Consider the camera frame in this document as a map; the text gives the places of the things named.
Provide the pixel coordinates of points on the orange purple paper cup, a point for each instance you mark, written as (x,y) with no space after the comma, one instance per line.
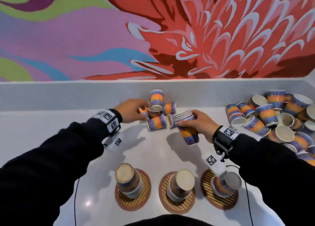
(153,113)
(144,112)
(169,108)
(157,99)
(157,122)

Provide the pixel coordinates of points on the person's left fingers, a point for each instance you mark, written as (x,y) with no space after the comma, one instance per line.
(142,104)

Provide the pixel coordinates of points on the person's right hand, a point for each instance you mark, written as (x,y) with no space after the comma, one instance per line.
(203,126)

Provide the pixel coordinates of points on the white wrist camera with marker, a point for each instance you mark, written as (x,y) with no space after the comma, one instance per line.
(115,142)
(214,163)

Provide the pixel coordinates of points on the pile of striped cups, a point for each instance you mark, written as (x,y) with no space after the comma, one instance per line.
(278,120)

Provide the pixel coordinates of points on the person's left forearm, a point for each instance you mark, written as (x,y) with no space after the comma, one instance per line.
(49,166)

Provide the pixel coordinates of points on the person's left hand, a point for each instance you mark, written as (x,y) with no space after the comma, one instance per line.
(129,111)

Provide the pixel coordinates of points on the short upturned paper cup stack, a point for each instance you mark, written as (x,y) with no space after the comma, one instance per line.
(225,185)
(129,181)
(179,186)

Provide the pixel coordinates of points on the person's right fingers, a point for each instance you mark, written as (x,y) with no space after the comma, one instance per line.
(188,122)

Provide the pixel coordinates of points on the person's right forearm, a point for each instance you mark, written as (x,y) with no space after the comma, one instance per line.
(278,174)

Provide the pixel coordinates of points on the round brown striped coaster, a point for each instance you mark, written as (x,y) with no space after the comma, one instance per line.
(176,207)
(133,203)
(221,202)

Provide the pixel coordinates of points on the nested stack of paper cups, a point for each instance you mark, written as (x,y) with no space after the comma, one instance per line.
(189,136)

